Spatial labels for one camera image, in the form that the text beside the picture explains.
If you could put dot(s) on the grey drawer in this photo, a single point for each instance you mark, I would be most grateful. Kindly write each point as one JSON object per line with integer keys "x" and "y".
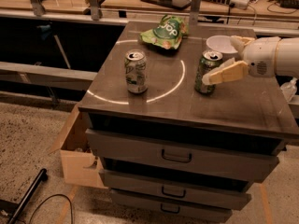
{"x": 169, "y": 206}
{"x": 183, "y": 157}
{"x": 174, "y": 190}

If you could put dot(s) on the top grey drawer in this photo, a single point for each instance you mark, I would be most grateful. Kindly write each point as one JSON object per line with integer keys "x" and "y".
{"x": 183, "y": 157}

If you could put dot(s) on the white green soda can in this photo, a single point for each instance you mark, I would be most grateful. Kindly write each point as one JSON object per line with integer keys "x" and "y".
{"x": 135, "y": 65}

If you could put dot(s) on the bottom grey drawer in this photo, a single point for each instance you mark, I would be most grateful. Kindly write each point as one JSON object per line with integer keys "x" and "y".
{"x": 169, "y": 206}

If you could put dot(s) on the dark green soda can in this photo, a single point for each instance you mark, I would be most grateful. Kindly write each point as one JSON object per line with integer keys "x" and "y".
{"x": 209, "y": 60}

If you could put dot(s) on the middle grey drawer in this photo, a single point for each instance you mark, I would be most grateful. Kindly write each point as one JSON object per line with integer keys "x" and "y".
{"x": 174, "y": 190}

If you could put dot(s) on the white bowl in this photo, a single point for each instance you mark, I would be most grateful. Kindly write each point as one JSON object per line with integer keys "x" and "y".
{"x": 222, "y": 44}

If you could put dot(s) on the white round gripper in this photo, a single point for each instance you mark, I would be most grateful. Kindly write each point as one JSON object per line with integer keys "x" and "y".
{"x": 260, "y": 57}

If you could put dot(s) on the grey drawer cabinet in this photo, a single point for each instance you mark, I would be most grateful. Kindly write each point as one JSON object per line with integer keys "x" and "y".
{"x": 249, "y": 116}

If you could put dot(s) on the black pole on floor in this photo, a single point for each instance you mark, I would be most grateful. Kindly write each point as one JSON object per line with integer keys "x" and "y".
{"x": 42, "y": 176}

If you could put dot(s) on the green chip bag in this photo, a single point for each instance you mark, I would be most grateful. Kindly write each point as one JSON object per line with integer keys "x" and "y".
{"x": 168, "y": 34}

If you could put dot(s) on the cardboard box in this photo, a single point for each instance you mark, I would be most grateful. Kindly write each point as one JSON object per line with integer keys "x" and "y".
{"x": 80, "y": 166}

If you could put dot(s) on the metal rail frame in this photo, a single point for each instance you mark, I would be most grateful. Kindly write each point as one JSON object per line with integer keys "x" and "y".
{"x": 46, "y": 76}

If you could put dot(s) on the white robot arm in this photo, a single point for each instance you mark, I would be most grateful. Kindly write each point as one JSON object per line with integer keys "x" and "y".
{"x": 286, "y": 59}

